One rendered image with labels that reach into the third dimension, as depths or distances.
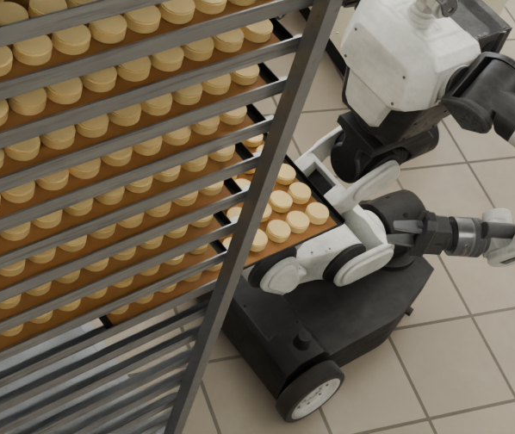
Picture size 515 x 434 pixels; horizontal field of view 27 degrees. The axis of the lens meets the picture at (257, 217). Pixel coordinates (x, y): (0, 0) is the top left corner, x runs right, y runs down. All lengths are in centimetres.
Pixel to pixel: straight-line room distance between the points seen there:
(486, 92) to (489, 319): 125
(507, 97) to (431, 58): 18
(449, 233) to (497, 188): 143
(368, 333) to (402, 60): 93
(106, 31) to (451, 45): 106
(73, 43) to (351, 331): 169
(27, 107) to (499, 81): 113
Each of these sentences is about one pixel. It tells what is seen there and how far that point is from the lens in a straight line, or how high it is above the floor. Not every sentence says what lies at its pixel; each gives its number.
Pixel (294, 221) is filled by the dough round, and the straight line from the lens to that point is 228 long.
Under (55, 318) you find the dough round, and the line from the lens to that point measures 194.
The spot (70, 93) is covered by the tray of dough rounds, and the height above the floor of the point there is 142.
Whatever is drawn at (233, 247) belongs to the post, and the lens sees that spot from 203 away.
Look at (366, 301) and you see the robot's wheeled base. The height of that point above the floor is 17.
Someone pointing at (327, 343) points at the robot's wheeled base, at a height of 17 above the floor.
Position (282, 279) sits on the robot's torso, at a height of 45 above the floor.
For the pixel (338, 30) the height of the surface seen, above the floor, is 15.
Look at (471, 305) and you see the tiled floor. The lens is 340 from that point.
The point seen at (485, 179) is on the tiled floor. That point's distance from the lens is 379.
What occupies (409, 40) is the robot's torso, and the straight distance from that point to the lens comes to 233.
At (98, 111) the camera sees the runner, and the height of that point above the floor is 141.
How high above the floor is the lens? 245
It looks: 47 degrees down
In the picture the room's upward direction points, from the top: 20 degrees clockwise
